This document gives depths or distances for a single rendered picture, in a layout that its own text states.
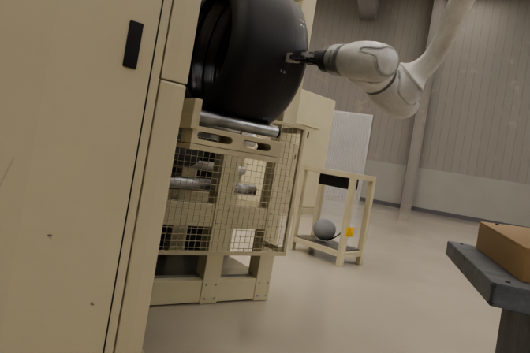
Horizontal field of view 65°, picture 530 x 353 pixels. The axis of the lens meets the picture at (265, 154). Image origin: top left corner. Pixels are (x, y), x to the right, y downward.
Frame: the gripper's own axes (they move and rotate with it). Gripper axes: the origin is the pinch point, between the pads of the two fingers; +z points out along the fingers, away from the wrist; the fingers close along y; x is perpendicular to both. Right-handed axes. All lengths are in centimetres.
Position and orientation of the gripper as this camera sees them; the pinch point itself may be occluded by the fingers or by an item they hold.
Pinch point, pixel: (293, 57)
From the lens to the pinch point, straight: 140.7
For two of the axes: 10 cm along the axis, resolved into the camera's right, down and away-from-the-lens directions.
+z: -5.2, -2.2, 8.3
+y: -8.2, -1.4, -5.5
